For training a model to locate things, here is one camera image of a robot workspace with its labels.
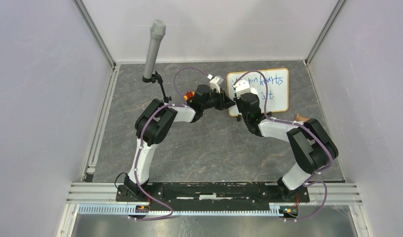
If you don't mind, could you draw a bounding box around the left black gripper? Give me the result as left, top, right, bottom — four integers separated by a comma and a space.
202, 88, 236, 111

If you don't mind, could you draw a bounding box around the white whiteboard with wooden frame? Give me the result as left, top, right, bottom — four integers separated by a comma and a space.
243, 68, 289, 113

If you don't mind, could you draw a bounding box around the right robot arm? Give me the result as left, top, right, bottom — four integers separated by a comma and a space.
235, 93, 339, 201

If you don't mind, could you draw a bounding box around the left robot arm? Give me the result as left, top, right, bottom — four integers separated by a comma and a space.
116, 84, 235, 201

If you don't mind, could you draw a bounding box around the colourful toy brick car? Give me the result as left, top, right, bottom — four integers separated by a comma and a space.
183, 91, 194, 101

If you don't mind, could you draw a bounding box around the curved wooden piece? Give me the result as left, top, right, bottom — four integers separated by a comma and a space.
295, 114, 310, 122

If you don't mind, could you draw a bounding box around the black microphone tripod stand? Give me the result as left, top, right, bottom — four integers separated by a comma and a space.
150, 71, 172, 103

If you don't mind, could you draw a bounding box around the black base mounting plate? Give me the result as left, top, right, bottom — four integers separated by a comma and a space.
116, 182, 310, 212

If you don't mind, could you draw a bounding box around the grey microphone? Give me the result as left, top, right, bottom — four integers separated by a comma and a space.
142, 19, 166, 83

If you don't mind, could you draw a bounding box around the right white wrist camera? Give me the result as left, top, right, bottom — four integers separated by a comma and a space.
233, 79, 251, 98

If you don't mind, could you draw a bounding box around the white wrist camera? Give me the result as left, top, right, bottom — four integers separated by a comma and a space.
207, 74, 223, 93
233, 79, 251, 98

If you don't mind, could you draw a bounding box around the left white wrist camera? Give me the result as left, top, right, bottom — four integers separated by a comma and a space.
207, 74, 223, 93

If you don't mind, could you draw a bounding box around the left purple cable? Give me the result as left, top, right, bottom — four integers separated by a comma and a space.
128, 67, 210, 222

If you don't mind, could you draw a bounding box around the purple cable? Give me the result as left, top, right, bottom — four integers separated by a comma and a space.
235, 70, 334, 223
128, 67, 210, 222

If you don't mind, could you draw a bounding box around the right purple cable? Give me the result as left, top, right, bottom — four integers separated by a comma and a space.
235, 70, 334, 223

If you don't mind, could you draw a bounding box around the aluminium frame rail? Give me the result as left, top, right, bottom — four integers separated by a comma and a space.
67, 183, 363, 206

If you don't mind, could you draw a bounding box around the slotted cable duct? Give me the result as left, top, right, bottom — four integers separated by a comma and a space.
77, 204, 298, 218

